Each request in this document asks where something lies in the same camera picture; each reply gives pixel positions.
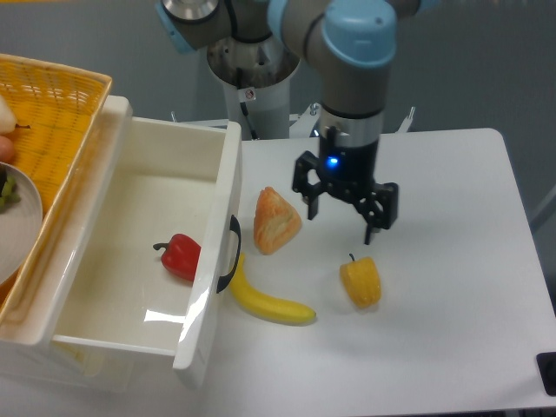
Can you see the yellow woven basket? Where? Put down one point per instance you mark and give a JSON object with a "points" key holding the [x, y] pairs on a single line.
{"points": [[61, 104]]}

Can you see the yellow banana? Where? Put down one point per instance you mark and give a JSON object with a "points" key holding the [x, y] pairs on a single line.
{"points": [[264, 306]]}

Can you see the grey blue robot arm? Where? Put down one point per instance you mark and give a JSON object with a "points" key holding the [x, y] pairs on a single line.
{"points": [[349, 44]]}

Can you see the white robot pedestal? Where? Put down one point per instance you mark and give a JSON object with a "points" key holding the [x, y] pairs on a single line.
{"points": [[255, 79]]}

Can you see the white metal bracket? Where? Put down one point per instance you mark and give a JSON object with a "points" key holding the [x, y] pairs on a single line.
{"points": [[305, 125]]}

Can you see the white drawer cabinet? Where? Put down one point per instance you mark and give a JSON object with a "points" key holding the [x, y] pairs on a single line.
{"points": [[27, 344]]}

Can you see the white upper drawer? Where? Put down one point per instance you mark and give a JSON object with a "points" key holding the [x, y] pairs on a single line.
{"points": [[170, 178]]}

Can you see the white pear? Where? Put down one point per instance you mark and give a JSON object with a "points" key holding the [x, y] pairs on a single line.
{"points": [[8, 120]]}

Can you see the red bell pepper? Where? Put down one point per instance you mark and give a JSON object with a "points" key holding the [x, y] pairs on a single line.
{"points": [[180, 256]]}

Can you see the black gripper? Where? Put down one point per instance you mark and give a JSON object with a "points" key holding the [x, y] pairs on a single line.
{"points": [[348, 173]]}

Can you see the yellow bell pepper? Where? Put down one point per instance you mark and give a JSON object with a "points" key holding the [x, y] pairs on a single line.
{"points": [[361, 280]]}

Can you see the green grapes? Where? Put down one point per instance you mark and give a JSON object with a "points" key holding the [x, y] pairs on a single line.
{"points": [[9, 194]]}

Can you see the orange triangular pastry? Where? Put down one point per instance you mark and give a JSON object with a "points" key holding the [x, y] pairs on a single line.
{"points": [[276, 222]]}

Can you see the black corner device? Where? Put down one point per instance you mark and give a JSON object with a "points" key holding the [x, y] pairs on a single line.
{"points": [[547, 368]]}

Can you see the peach coloured fruit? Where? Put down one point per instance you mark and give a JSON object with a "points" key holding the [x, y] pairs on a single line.
{"points": [[7, 150]]}

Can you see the black drawer handle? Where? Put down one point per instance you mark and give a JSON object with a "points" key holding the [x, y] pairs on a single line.
{"points": [[234, 252]]}

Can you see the white ribbed plate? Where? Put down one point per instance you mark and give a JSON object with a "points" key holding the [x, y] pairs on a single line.
{"points": [[20, 224]]}

